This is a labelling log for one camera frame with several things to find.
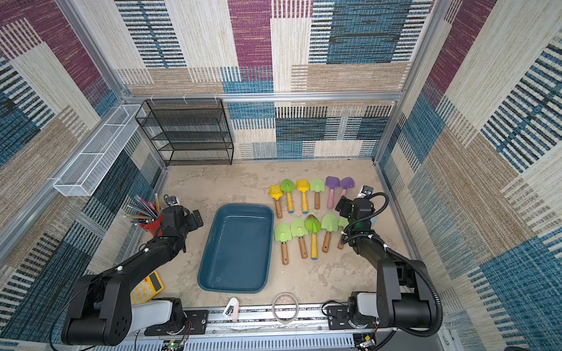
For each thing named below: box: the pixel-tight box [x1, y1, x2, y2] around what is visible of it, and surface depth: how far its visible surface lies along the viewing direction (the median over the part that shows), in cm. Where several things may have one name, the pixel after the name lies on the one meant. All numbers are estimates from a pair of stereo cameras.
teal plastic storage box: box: [197, 203, 275, 294], surface depth 91 cm
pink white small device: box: [222, 296, 240, 322], surface depth 76 cm
